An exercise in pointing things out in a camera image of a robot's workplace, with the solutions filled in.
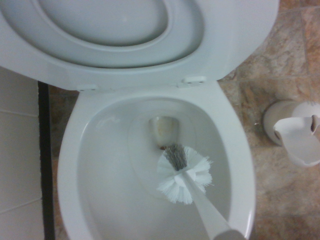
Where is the white toilet brush grey handle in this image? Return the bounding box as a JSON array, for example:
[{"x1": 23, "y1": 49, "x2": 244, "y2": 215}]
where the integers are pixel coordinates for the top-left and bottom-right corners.
[{"x1": 155, "y1": 143, "x2": 245, "y2": 240}]

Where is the white toilet seat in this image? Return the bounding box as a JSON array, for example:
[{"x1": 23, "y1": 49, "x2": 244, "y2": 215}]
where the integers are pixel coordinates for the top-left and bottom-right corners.
[{"x1": 0, "y1": 0, "x2": 280, "y2": 92}]

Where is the white toilet bowl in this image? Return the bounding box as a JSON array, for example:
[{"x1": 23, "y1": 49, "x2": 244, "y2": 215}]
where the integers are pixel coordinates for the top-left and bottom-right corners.
[{"x1": 56, "y1": 72, "x2": 257, "y2": 240}]

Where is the white toilet seat lid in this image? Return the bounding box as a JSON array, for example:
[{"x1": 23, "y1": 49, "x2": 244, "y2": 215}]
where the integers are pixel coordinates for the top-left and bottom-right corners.
[{"x1": 40, "y1": 0, "x2": 174, "y2": 49}]

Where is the white toilet brush holder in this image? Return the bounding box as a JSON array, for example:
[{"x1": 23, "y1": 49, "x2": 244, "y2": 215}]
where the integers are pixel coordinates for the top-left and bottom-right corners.
[{"x1": 262, "y1": 99, "x2": 320, "y2": 167}]

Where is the short black wall baseboard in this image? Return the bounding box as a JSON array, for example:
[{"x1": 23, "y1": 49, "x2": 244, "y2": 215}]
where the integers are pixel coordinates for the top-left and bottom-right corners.
[{"x1": 37, "y1": 81, "x2": 56, "y2": 240}]

